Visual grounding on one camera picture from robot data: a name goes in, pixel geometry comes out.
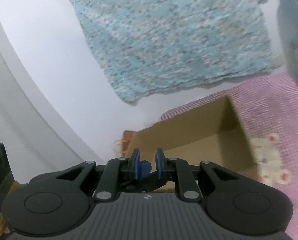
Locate small blue object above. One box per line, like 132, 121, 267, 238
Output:
139, 160, 152, 178

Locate red gift bag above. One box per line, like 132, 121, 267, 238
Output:
113, 130, 136, 157

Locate brown cardboard box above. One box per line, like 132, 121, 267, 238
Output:
126, 96, 258, 180

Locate teal floral hanging cloth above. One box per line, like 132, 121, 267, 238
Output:
70, 0, 273, 103

